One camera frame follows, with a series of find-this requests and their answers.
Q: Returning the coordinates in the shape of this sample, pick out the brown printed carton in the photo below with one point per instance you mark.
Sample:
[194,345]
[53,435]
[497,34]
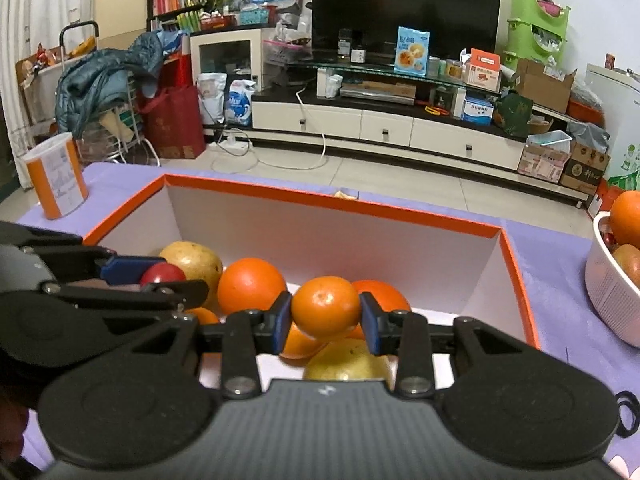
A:
[585,170]

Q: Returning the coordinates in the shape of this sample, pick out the yellow-green round fruit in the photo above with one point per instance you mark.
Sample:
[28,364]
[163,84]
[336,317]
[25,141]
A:
[345,365]
[197,262]

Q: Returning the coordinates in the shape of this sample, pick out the dark green bag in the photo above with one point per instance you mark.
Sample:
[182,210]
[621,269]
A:
[512,112]

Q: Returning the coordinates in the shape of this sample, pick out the orange and white canister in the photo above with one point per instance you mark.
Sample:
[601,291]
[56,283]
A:
[57,185]

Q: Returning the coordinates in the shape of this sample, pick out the white plastic bag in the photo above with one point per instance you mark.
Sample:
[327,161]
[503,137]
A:
[212,97]

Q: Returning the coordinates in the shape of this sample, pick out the white power strip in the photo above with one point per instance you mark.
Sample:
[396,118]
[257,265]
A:
[232,142]

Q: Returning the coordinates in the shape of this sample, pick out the large orange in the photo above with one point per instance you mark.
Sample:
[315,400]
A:
[387,296]
[627,220]
[252,285]

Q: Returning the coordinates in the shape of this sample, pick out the orange and white carton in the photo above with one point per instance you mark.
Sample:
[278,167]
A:
[482,70]

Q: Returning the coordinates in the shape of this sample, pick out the orange cardboard box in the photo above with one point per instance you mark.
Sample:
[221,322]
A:
[350,240]

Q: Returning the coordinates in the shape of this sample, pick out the white refrigerator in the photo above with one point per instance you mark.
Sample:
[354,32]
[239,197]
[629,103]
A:
[615,120]

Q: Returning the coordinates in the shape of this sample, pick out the silver media player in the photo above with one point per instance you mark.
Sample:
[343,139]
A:
[377,92]

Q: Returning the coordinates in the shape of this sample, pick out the white and blue bag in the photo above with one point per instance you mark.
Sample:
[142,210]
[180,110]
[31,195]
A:
[240,102]

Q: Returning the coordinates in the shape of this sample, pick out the blue padded jacket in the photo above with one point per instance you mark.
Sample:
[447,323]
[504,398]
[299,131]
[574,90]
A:
[100,80]

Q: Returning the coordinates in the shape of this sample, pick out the brown cardboard box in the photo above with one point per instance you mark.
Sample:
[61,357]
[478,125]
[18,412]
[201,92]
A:
[542,87]

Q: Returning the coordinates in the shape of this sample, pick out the white glass-door cabinet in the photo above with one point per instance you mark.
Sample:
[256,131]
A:
[225,60]

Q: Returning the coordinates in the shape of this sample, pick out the red cherry tomato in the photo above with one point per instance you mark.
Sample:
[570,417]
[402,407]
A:
[162,275]

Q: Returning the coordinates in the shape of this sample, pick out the white tv stand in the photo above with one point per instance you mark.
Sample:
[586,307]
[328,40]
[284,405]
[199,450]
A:
[390,127]

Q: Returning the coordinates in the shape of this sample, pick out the small tangerine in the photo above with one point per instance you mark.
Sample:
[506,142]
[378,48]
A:
[325,305]
[202,316]
[297,345]
[356,333]

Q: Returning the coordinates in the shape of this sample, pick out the small red fruit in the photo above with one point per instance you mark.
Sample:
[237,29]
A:
[606,238]

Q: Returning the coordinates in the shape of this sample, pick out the green plastic rack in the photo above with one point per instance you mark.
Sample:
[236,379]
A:
[535,25]

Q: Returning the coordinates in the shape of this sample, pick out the white curtain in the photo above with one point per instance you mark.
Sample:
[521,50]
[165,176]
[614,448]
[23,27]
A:
[25,35]

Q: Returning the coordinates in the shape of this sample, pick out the red shopping bag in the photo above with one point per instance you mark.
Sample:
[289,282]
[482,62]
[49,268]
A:
[172,122]

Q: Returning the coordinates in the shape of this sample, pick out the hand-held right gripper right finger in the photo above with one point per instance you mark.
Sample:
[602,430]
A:
[371,325]

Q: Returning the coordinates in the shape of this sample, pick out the blue and white box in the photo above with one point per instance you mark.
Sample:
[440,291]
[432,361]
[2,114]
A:
[477,111]

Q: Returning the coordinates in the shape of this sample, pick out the black flat television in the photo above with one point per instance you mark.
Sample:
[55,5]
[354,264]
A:
[405,5]

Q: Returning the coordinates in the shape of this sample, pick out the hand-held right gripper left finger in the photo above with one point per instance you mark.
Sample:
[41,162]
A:
[281,325]

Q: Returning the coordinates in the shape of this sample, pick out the white plastic colander basket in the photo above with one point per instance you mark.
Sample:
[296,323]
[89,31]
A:
[607,300]

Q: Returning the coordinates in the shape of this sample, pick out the blue snack bag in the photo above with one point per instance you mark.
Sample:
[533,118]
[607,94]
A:
[412,52]

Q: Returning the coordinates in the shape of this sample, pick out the pink printed carton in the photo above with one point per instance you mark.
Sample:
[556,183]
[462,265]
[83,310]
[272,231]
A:
[542,160]

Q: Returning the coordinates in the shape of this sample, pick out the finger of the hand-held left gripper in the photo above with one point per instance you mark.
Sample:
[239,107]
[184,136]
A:
[175,294]
[127,267]

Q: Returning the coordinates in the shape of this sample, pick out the brown round fruit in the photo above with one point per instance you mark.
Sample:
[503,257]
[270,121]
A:
[629,262]

